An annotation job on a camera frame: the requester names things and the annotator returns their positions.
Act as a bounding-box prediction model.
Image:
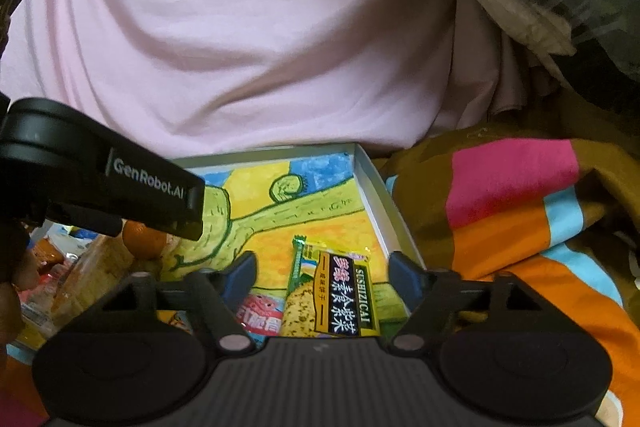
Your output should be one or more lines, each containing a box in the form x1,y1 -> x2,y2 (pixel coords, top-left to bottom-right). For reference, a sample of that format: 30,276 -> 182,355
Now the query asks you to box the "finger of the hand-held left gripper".
46,203 -> 123,239

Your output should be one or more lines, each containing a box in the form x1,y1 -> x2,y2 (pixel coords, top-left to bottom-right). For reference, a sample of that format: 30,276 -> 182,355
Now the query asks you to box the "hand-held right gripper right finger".
387,251 -> 547,353

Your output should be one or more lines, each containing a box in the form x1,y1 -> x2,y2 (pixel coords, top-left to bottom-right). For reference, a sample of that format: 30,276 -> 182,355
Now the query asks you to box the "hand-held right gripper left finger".
100,251 -> 259,354

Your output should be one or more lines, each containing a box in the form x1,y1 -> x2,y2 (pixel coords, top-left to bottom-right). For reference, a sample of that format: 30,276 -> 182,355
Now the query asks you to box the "pink blue snack packet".
239,289 -> 291,339

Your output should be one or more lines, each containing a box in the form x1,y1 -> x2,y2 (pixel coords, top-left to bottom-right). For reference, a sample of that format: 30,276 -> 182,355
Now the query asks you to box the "red snack packet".
27,237 -> 66,280

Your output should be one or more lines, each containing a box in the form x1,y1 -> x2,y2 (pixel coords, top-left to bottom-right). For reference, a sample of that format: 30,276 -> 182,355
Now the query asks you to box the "orange white biscuit packet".
50,234 -> 136,330

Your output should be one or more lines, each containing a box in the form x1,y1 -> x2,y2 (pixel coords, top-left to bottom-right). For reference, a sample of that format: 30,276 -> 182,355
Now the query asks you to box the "orange mandarin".
121,221 -> 167,261

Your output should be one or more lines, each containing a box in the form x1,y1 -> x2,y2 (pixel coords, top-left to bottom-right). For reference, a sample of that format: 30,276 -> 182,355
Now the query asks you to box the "yellow green snack packet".
279,234 -> 383,339

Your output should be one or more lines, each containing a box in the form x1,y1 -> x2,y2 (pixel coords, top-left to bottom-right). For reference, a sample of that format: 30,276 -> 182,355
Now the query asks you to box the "grey tray with cartoon picture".
20,143 -> 428,352

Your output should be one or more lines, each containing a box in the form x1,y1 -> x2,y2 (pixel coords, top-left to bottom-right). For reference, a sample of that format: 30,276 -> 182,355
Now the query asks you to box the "colourful printed blanket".
0,87 -> 640,427

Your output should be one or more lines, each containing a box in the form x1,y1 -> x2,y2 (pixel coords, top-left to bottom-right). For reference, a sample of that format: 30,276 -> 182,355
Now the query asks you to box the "pink cloth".
0,0 -> 531,160

